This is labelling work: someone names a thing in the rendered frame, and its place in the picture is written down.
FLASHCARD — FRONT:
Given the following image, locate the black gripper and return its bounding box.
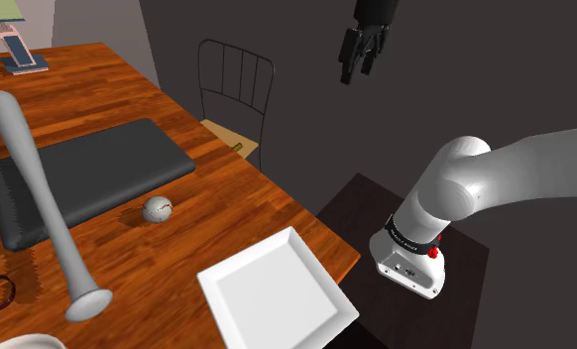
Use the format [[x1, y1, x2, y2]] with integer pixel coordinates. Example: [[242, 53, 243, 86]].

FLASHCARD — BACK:
[[338, 0, 400, 86]]

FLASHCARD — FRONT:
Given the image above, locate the black metal chair tan seat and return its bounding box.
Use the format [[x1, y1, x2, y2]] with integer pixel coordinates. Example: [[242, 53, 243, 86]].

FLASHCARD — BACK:
[[197, 38, 277, 173]]

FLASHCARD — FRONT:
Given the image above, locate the wooden table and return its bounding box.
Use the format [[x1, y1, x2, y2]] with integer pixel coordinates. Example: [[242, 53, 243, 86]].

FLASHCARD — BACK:
[[0, 42, 362, 349]]

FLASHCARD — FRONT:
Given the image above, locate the white square plate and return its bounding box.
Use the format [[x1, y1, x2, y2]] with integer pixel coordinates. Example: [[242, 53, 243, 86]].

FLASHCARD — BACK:
[[196, 225, 361, 349]]

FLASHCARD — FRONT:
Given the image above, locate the white baseball red stitching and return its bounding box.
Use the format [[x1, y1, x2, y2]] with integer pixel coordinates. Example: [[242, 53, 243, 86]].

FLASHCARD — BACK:
[[142, 195, 174, 224]]

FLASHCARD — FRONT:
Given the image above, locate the dark grey flat pad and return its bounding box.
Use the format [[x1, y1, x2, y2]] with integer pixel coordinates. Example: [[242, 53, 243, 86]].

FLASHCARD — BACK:
[[0, 118, 197, 253]]

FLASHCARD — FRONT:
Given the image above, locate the dark robot stand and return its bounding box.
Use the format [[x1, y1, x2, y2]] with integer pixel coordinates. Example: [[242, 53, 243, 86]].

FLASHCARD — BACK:
[[315, 172, 491, 349]]

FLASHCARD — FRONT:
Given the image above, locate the green shade table lamp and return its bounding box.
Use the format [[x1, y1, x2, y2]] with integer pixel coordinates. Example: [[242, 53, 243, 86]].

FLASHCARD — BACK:
[[0, 0, 51, 76]]

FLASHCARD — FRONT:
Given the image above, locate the grey baseball bat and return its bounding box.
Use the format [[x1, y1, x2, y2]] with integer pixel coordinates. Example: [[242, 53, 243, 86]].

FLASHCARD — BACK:
[[0, 89, 114, 323]]

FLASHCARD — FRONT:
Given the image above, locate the white bowl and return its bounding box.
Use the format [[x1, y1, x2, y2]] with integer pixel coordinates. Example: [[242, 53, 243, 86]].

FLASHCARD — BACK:
[[0, 332, 67, 349]]

